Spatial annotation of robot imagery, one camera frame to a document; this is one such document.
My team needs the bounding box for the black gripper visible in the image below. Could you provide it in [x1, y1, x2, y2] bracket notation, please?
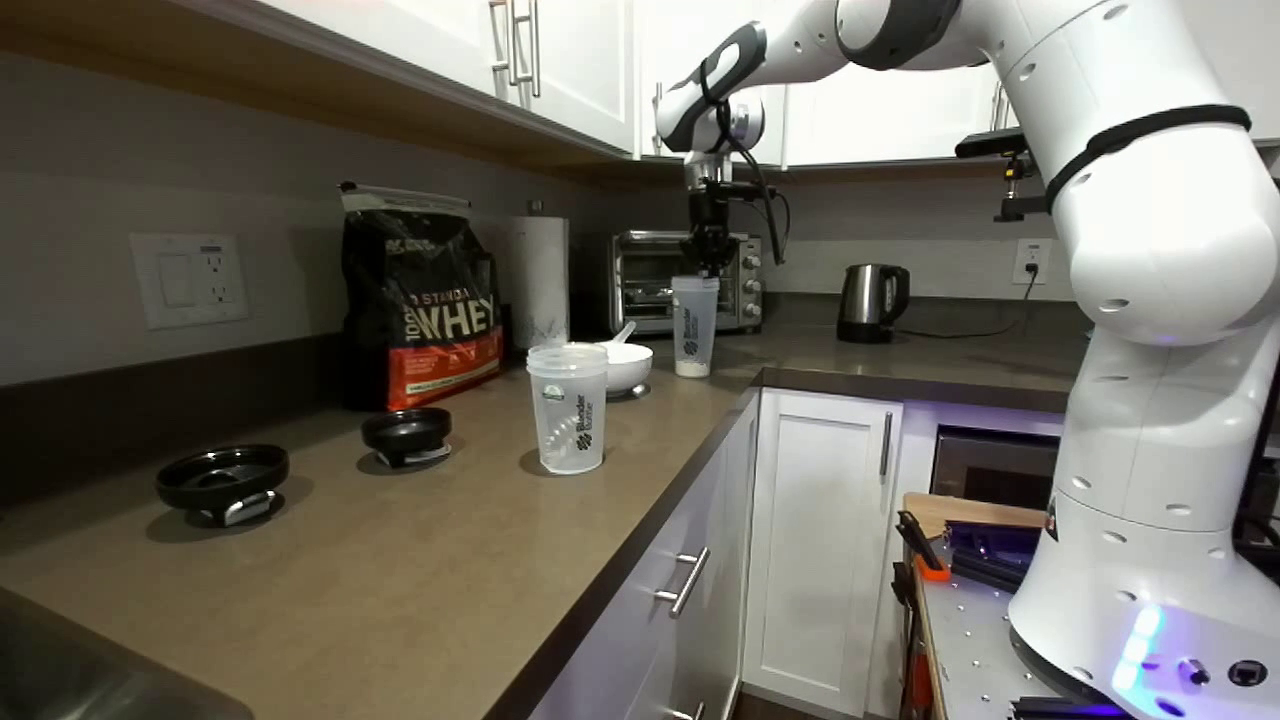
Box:
[685, 180, 745, 280]

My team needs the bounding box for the tall translucent plastic cup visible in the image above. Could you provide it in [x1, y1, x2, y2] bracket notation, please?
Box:
[668, 274, 725, 380]

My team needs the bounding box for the short translucent plastic cup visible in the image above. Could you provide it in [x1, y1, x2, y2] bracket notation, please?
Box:
[525, 339, 616, 480]

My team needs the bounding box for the silver toaster oven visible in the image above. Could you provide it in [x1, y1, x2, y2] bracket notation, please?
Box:
[610, 225, 769, 339]

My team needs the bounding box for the white ceramic bowl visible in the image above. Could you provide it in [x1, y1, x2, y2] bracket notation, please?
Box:
[585, 339, 662, 404]

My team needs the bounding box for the stainless electric kettle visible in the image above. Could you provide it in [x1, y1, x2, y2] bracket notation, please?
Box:
[834, 255, 917, 350]

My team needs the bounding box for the white paper towel roll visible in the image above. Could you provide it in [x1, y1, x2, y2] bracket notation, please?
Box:
[510, 202, 577, 355]

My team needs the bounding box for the black red whey protein bag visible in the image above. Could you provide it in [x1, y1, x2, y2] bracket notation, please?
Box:
[337, 180, 514, 416]

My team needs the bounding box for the white base cabinet door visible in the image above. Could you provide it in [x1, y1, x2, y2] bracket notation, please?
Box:
[739, 385, 914, 720]

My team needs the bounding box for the small white power outlet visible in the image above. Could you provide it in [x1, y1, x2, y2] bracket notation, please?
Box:
[1011, 234, 1058, 289]

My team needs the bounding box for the black built-in appliance front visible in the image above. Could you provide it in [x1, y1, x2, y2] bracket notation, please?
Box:
[923, 422, 1066, 514]

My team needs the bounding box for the small black dish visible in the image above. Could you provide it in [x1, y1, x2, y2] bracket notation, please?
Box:
[360, 404, 457, 474]

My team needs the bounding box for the black orange bar clamp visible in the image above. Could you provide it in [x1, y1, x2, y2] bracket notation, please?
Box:
[891, 510, 959, 590]

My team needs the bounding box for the brown wooden board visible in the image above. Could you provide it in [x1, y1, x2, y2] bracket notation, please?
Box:
[899, 488, 1060, 542]

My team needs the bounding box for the grey base cabinet with drawers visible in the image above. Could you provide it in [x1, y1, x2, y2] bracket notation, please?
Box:
[487, 388, 763, 720]

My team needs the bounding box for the perforated robot mounting table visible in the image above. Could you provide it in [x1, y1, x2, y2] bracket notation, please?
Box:
[907, 570, 1280, 720]

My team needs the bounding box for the black bowl left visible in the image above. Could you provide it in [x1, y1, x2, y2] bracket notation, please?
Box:
[151, 441, 294, 533]

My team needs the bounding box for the stainless steel sink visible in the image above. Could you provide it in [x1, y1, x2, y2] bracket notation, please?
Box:
[0, 580, 260, 720]

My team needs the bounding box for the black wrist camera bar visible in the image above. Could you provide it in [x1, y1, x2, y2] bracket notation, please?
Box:
[690, 176, 784, 208]

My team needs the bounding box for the white upper wall cabinet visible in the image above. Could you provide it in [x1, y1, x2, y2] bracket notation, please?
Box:
[628, 0, 1058, 176]
[158, 0, 642, 167]

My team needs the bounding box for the black stereo camera on stand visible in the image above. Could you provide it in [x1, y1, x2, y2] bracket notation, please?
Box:
[953, 124, 1074, 228]

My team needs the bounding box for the white wall outlet plate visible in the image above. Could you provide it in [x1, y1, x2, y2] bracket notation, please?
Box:
[127, 228, 254, 335]

